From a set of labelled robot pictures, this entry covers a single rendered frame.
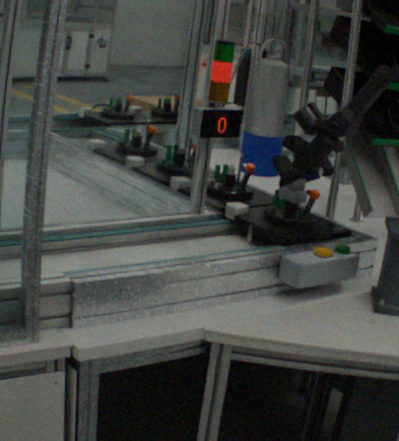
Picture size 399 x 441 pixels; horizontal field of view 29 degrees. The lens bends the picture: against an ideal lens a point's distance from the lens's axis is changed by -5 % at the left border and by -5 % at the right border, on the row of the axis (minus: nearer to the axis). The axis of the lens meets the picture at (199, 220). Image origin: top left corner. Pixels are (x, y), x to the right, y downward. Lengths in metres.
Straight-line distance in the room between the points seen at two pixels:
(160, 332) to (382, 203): 0.88
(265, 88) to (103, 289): 1.54
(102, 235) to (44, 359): 0.47
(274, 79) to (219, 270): 1.34
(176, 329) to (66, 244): 0.36
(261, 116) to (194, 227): 1.04
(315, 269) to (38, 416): 0.73
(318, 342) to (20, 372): 0.62
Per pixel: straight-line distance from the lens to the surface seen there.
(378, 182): 2.28
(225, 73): 1.96
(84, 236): 1.85
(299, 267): 1.81
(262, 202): 2.23
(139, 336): 1.58
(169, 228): 1.97
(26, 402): 1.54
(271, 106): 2.97
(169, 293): 1.68
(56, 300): 1.55
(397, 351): 1.69
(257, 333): 1.67
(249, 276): 1.80
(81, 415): 1.60
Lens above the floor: 1.54
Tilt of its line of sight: 17 degrees down
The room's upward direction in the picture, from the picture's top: 7 degrees clockwise
